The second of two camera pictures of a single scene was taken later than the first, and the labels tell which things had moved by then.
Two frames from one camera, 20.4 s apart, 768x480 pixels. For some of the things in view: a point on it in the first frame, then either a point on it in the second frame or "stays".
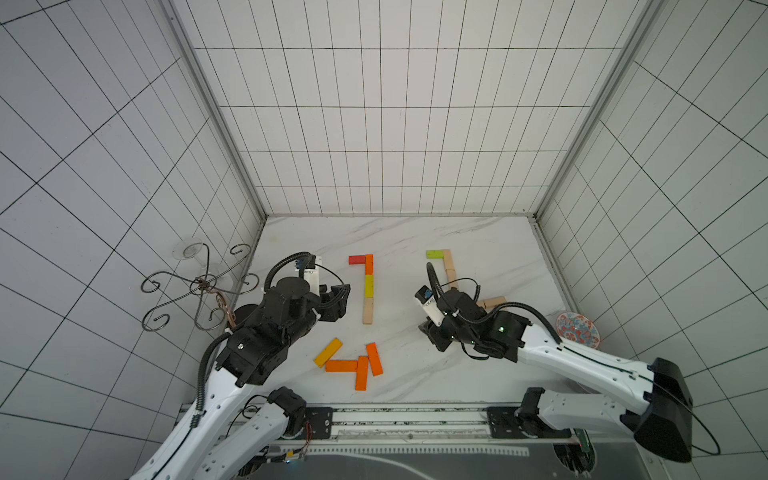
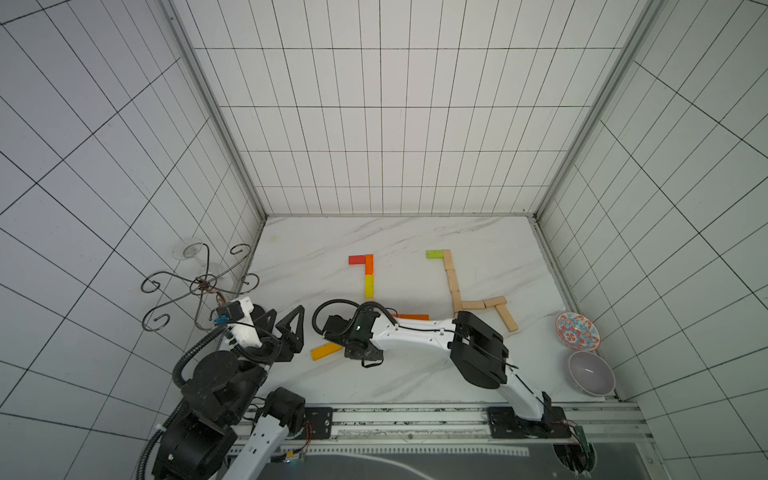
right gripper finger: [432, 330] -> [370, 365]
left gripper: [337, 309] -> [283, 351]
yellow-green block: [370, 286] stays
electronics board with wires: [254, 463] stays
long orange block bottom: [362, 373] -> [425, 317]
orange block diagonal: [369, 264] stays
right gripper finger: [441, 338] -> [355, 352]
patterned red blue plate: [578, 328] stays
